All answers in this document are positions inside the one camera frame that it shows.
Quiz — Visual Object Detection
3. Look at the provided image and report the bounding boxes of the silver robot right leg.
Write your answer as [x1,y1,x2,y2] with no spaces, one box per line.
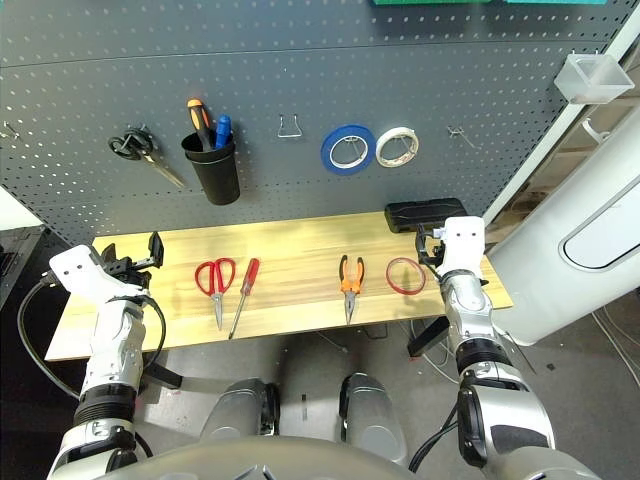
[339,372,409,466]

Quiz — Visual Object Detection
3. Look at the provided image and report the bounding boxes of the black table support bracket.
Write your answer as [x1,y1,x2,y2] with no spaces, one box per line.
[407,317,451,359]
[143,362,184,391]

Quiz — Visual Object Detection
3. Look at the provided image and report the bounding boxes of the silver robot leg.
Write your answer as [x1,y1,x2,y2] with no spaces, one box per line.
[339,372,409,466]
[199,378,281,444]

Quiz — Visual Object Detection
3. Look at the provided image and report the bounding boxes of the white floor cable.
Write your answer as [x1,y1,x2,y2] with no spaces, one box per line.
[409,319,462,387]

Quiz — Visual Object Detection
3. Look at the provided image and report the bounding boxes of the white tape roll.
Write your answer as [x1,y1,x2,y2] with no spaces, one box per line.
[375,127,420,168]

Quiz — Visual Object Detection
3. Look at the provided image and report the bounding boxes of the red transparent handle screwdriver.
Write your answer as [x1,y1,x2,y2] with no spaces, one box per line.
[228,257,261,341]

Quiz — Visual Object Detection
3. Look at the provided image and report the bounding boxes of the red tape roll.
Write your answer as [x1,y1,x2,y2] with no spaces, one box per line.
[384,257,428,296]

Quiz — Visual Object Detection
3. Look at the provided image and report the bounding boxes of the orange black needle-nose pliers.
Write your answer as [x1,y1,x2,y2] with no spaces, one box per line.
[339,254,366,326]

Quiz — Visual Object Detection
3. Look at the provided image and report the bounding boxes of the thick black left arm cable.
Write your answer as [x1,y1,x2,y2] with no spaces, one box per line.
[17,280,81,401]

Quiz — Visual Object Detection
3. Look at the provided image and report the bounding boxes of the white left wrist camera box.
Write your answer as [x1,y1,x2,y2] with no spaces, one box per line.
[48,244,149,304]

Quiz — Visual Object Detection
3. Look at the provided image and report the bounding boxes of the silver robot left leg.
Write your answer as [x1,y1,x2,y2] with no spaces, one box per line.
[199,378,281,444]

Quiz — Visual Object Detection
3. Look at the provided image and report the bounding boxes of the orange black screwdriver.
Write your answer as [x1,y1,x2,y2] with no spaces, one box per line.
[186,97,214,151]

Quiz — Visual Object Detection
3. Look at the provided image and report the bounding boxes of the white pillar with oval groove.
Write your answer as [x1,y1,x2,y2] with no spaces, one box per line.
[487,112,640,346]

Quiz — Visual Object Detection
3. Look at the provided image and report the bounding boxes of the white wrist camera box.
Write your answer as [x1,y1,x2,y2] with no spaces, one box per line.
[435,216,486,279]
[48,244,149,304]

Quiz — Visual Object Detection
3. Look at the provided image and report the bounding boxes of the black handled scissors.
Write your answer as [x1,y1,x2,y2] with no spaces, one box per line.
[107,124,187,190]

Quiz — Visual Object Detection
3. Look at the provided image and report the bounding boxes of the red handled scissors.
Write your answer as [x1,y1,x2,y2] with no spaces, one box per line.
[194,257,237,331]

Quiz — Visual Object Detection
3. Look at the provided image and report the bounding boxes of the grey robot torso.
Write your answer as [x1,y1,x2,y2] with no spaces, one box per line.
[47,434,416,480]

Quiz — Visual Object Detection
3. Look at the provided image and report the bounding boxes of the white pegboard frame post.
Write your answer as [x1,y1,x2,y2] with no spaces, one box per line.
[482,9,640,224]

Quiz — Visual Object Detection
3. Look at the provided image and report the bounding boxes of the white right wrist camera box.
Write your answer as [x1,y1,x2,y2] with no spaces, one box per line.
[435,216,486,279]

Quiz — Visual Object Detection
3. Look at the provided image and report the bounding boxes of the dark grey metal pegboard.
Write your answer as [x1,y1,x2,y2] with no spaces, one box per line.
[0,0,634,247]

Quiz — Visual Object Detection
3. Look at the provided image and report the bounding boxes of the blue marker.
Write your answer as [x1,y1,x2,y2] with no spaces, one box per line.
[214,114,233,150]

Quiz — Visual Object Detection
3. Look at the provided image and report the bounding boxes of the thin black left wrist cable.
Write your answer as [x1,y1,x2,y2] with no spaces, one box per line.
[138,294,168,372]

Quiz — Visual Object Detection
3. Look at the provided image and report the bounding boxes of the metal wire plier holder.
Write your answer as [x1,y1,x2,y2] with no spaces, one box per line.
[277,113,304,138]

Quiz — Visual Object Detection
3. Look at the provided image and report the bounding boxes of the blue tape roll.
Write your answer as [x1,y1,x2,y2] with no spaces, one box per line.
[320,123,377,176]

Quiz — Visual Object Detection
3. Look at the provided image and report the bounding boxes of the double prong metal peg hook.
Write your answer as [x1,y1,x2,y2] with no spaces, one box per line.
[447,125,477,150]

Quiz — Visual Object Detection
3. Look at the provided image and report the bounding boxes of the translucent plastic bin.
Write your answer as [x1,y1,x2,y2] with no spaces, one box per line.
[552,52,636,105]

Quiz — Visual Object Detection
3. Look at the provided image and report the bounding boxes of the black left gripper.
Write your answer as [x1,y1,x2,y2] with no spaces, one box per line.
[101,231,166,290]

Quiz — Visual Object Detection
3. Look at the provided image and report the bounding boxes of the black plastic case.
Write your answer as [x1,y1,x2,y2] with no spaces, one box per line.
[383,197,469,235]

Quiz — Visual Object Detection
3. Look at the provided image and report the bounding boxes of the black plastic cup holder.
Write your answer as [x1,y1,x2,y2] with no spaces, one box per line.
[180,130,242,207]

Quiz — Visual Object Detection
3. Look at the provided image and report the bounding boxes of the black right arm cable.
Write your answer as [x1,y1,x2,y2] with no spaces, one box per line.
[408,399,462,474]

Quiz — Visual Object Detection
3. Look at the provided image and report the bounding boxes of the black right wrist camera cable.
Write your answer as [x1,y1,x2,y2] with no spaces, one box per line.
[414,223,440,266]

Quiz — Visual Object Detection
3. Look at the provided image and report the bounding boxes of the white plastic wall hook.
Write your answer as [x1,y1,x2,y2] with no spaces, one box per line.
[579,117,612,144]

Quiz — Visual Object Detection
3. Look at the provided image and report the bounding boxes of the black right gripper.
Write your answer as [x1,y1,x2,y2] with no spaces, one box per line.
[423,233,447,275]

